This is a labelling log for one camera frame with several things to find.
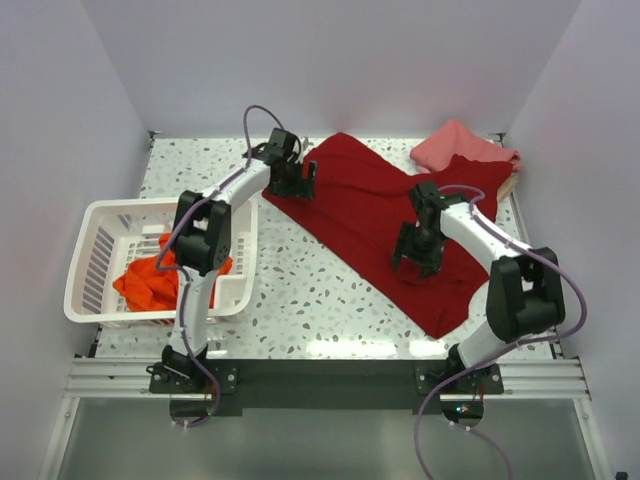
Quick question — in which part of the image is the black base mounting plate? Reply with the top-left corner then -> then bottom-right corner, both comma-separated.
148,357 -> 504,419

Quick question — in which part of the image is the folded pink t-shirt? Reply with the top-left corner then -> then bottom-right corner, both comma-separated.
409,119 -> 522,173

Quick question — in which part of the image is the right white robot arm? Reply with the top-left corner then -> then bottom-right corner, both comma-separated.
392,182 -> 565,393

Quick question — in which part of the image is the orange t-shirt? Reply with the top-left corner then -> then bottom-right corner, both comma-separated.
111,233 -> 234,314

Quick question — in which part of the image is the folded beige t-shirt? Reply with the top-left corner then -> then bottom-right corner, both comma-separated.
496,175 -> 519,203

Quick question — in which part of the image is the aluminium extrusion rail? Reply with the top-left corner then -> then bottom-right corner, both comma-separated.
64,358 -> 591,400

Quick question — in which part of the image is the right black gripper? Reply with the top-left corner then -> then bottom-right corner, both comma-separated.
392,221 -> 445,280

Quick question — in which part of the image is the white plastic laundry basket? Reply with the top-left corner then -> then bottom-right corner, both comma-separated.
63,197 -> 258,328

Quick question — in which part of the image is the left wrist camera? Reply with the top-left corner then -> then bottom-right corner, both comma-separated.
297,136 -> 314,162

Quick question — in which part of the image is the dark red t-shirt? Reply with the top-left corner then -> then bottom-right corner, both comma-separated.
263,133 -> 512,338

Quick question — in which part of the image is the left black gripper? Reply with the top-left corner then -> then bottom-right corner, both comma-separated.
268,157 -> 316,200

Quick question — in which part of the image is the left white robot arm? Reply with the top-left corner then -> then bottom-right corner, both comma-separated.
161,128 -> 316,395

